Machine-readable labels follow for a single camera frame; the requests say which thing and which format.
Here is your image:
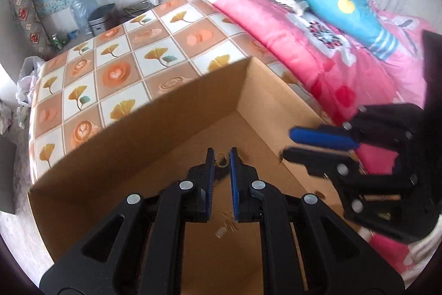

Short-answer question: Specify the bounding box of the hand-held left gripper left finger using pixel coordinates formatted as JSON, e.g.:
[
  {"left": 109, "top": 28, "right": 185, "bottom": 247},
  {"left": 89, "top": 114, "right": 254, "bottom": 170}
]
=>
[{"left": 39, "top": 147, "right": 216, "bottom": 295}]

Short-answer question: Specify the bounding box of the red patterned cushion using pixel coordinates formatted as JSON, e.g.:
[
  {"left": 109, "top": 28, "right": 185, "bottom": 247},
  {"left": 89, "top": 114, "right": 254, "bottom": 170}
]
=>
[{"left": 10, "top": 0, "right": 56, "bottom": 59}]

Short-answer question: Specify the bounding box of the tile pattern tablecloth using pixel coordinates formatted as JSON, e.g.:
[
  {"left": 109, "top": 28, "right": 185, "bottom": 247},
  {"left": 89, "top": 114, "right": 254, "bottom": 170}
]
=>
[{"left": 28, "top": 0, "right": 311, "bottom": 185}]

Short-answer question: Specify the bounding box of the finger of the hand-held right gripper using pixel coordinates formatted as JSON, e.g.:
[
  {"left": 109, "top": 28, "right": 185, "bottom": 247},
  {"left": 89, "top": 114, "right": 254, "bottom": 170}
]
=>
[
  {"left": 289, "top": 104, "right": 423, "bottom": 150},
  {"left": 282, "top": 147, "right": 415, "bottom": 218}
]

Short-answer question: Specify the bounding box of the silver round container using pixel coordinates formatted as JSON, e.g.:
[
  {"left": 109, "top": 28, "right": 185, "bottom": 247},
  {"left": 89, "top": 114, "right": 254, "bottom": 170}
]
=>
[{"left": 87, "top": 3, "right": 117, "bottom": 37}]

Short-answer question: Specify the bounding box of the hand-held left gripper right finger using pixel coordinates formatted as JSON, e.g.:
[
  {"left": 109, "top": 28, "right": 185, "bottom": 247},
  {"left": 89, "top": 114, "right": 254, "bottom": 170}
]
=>
[{"left": 230, "top": 147, "right": 404, "bottom": 295}]

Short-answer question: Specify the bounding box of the white plastic bag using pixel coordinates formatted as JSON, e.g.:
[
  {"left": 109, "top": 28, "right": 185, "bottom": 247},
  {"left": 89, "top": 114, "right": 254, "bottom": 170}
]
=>
[{"left": 15, "top": 55, "right": 45, "bottom": 107}]

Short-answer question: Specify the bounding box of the brown cardboard box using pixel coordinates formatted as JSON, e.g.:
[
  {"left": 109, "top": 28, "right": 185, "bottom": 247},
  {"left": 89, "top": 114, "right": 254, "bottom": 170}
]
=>
[{"left": 28, "top": 56, "right": 349, "bottom": 295}]

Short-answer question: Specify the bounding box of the pink floral blanket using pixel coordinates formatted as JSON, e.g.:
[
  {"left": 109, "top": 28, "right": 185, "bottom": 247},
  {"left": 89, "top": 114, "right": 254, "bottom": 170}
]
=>
[{"left": 178, "top": 0, "right": 442, "bottom": 282}]

